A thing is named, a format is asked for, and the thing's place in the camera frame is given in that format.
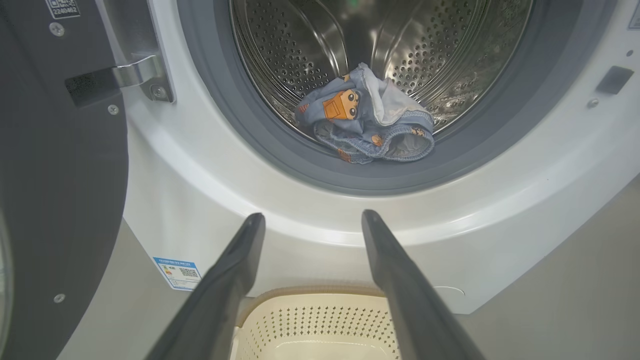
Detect grey washing machine door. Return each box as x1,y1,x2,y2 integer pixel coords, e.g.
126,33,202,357
0,0,130,360

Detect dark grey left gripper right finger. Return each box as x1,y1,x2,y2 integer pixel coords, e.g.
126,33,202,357
361,209,486,360

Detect cream perforated laundry basket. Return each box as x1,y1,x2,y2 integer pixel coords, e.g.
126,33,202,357
230,286,401,360

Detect round white filter cover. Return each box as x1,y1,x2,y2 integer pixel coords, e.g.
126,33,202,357
432,286,466,301

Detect white front-load washing machine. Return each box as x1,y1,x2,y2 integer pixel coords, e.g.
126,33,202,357
57,0,640,360

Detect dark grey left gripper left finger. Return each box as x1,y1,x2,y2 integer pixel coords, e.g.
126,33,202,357
145,212,267,360

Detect blue energy label sticker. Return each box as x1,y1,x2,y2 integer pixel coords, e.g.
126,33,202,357
152,256,203,291

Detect silver door hinge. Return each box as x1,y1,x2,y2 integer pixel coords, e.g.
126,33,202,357
65,52,176,108

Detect stainless steel perforated drum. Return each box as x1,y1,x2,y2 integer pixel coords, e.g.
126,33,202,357
229,0,533,146

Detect white light blue garment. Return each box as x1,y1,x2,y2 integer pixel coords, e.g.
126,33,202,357
360,62,423,127

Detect blue garment with orange print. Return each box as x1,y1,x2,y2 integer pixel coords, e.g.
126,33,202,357
295,62,436,165

